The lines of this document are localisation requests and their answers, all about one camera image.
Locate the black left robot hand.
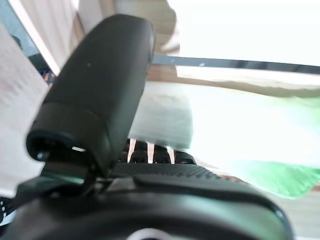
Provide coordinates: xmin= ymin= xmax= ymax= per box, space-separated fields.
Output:
xmin=0 ymin=13 xmax=293 ymax=240

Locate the green white napa cabbage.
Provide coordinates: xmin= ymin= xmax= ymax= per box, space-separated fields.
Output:
xmin=129 ymin=82 xmax=320 ymax=200

